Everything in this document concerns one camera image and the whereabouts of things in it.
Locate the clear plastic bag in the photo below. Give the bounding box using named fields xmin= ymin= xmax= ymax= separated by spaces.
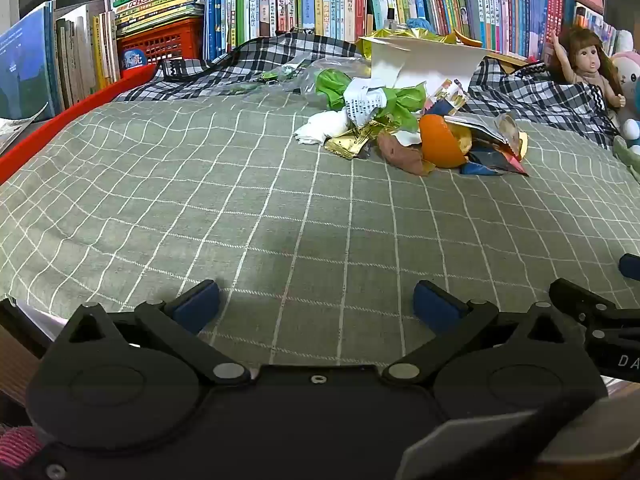
xmin=257 ymin=57 xmax=334 ymax=97

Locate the row of large thin books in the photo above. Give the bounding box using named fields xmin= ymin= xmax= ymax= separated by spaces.
xmin=0 ymin=0 xmax=121 ymax=122

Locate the white tissue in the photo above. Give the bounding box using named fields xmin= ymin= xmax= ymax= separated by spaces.
xmin=294 ymin=110 xmax=351 ymax=147

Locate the dark blue snack wrapper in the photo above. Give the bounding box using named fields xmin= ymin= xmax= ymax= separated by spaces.
xmin=460 ymin=150 xmax=529 ymax=177

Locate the gold edged snack wrapper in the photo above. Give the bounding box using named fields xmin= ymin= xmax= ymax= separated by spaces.
xmin=492 ymin=112 xmax=530 ymax=161

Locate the pink white plush toy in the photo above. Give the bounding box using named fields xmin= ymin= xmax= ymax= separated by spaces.
xmin=607 ymin=50 xmax=640 ymax=131

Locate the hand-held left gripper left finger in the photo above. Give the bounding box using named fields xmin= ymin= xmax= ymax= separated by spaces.
xmin=62 ymin=280 xmax=252 ymax=386

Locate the brown haired doll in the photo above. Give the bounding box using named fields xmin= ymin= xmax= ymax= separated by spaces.
xmin=549 ymin=27 xmax=627 ymax=126

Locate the stack of flat books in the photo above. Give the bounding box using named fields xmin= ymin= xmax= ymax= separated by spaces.
xmin=112 ymin=0 xmax=207 ymax=37

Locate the black white plaid cloth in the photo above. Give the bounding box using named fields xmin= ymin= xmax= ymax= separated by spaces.
xmin=107 ymin=30 xmax=623 ymax=148

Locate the green checked bed sheet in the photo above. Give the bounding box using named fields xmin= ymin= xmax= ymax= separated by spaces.
xmin=0 ymin=87 xmax=640 ymax=367

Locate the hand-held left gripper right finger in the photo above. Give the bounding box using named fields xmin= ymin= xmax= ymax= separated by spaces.
xmin=381 ymin=280 xmax=587 ymax=386

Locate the white printed receipt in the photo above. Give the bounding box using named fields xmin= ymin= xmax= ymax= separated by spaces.
xmin=345 ymin=79 xmax=389 ymax=126

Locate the orange white cardboard box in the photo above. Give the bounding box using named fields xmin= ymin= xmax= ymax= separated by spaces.
xmin=370 ymin=35 xmax=487 ymax=97

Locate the yellow green foil bag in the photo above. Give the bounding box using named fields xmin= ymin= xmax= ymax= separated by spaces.
xmin=359 ymin=29 xmax=457 ymax=61

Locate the flat gold wrapper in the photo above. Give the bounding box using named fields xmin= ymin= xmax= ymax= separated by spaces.
xmin=324 ymin=122 xmax=386 ymax=161

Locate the green plastic bag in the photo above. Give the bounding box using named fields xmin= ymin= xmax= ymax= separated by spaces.
xmin=315 ymin=69 xmax=427 ymax=134

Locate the orange peel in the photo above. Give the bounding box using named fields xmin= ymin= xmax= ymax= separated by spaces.
xmin=419 ymin=114 xmax=474 ymax=169

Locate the red plastic crate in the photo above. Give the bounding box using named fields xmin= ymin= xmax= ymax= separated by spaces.
xmin=116 ymin=16 xmax=205 ymax=81

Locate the pink knit clothing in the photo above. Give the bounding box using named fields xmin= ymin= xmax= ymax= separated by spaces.
xmin=0 ymin=422 xmax=49 ymax=469

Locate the long row of upright books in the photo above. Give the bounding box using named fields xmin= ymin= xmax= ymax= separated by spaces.
xmin=205 ymin=0 xmax=621 ymax=61

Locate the colourful snack packet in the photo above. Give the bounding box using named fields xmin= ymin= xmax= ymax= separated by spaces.
xmin=425 ymin=79 xmax=469 ymax=116

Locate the white printed paper sheet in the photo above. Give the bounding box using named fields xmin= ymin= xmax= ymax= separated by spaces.
xmin=0 ymin=102 xmax=49 ymax=156

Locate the red bed rail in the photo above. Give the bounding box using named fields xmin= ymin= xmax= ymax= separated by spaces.
xmin=0 ymin=62 xmax=162 ymax=186

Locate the wooden bed frame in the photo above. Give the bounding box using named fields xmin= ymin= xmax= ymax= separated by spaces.
xmin=0 ymin=329 xmax=42 ymax=412

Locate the small blue picture card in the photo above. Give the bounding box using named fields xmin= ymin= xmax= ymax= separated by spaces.
xmin=120 ymin=48 xmax=149 ymax=79

